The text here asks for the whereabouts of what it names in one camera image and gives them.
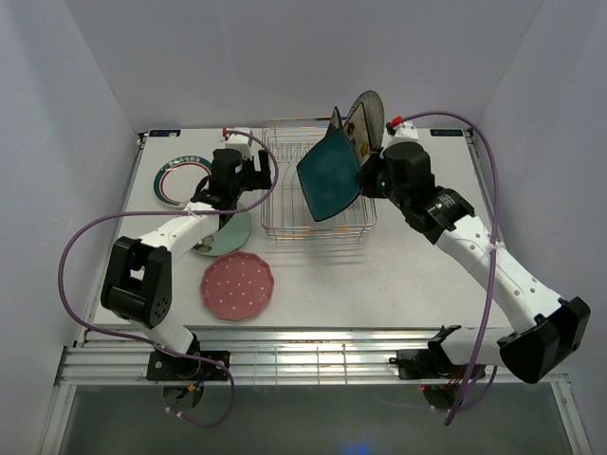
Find teal square plate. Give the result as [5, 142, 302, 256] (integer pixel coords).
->
[297, 130, 360, 222]

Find mint green flower plate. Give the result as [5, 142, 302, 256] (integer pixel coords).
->
[193, 211, 252, 257]

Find right blue table label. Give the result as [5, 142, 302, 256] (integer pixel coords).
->
[430, 128, 464, 137]

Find left blue table label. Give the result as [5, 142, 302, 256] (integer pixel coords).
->
[148, 129, 181, 137]

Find blue table label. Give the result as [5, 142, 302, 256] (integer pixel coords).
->
[148, 129, 181, 137]
[430, 128, 464, 137]

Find cream floral square plate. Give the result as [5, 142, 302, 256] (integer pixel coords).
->
[342, 102, 371, 166]

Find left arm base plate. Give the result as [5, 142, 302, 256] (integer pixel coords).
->
[145, 351, 228, 382]

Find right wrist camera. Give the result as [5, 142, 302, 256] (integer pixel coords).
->
[384, 116, 419, 148]

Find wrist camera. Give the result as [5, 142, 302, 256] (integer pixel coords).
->
[384, 116, 419, 148]
[222, 127, 252, 159]

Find black floral square plate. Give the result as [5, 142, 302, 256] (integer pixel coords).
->
[325, 106, 343, 137]

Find speckled round plate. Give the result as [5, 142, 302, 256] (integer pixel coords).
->
[348, 90, 385, 151]

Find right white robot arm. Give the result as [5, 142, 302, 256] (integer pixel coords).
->
[357, 142, 591, 384]

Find wire dish rack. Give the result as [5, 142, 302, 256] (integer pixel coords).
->
[261, 117, 377, 242]

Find white plate green rim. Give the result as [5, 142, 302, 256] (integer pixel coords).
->
[153, 155, 211, 208]

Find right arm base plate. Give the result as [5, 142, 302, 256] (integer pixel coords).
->
[388, 349, 468, 380]

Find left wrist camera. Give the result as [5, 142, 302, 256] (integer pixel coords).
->
[222, 127, 252, 159]

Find pink dotted plate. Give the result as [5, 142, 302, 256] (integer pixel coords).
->
[199, 251, 275, 322]

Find aluminium frame rails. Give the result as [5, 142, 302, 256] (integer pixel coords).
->
[57, 129, 492, 386]

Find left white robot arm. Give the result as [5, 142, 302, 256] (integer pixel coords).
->
[101, 147, 275, 379]

